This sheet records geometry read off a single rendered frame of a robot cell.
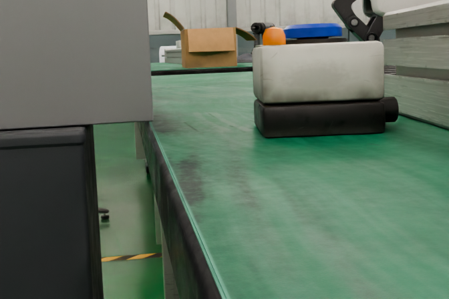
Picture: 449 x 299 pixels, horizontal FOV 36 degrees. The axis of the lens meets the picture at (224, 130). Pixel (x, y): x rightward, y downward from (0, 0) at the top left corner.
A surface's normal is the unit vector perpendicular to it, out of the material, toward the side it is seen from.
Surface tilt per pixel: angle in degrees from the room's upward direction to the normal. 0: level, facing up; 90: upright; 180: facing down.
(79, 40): 90
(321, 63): 90
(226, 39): 69
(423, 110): 90
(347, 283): 0
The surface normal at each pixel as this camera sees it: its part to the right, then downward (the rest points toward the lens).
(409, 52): -1.00, 0.04
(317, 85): 0.03, 0.11
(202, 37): 0.08, -0.35
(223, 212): -0.04, -0.99
